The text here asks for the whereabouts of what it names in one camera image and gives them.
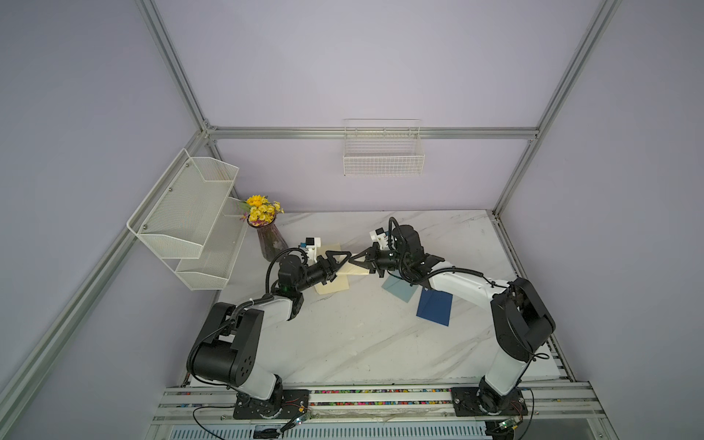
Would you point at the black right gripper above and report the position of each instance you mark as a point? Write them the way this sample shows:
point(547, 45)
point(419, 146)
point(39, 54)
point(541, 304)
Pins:
point(370, 254)

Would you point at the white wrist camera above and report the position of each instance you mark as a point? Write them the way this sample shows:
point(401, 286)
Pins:
point(311, 247)
point(380, 237)

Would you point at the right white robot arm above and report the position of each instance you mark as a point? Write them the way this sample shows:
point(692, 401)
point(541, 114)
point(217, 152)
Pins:
point(522, 323)

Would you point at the aluminium mounting rail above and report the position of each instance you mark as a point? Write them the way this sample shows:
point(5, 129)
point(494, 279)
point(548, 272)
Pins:
point(543, 410)

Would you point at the white wire wall basket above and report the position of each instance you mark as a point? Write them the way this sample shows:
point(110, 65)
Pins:
point(383, 148)

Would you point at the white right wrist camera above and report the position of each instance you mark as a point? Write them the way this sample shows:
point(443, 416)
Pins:
point(380, 237)

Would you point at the pale yellow envelope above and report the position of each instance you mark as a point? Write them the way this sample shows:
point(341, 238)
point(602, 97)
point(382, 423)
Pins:
point(350, 269)

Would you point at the dark blue envelope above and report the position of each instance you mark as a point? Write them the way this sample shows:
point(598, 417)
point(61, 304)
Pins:
point(435, 306)

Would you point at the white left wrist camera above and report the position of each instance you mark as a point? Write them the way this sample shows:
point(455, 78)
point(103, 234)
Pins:
point(311, 247)

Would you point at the light teal envelope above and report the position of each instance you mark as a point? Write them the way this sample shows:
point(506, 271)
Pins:
point(399, 288)

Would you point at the yellow flower bouquet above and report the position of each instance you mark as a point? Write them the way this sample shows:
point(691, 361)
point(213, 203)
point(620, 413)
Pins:
point(260, 211)

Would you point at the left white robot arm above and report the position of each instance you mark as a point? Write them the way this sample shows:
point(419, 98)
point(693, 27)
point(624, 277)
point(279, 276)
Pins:
point(226, 349)

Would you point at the white mesh two-tier shelf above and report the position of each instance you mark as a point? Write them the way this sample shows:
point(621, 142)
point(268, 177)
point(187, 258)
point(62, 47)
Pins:
point(191, 221)

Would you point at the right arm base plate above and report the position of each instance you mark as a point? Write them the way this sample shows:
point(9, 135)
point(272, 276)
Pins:
point(475, 401)

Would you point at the purple ribbed glass vase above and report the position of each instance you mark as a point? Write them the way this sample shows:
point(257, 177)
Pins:
point(271, 241)

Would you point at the cream lined letter paper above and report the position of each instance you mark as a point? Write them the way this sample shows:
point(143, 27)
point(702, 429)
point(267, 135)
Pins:
point(340, 283)

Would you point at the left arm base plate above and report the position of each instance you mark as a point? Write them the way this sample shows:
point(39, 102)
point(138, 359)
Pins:
point(269, 404)

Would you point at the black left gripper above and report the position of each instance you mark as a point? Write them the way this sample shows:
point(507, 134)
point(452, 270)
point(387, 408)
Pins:
point(328, 273)

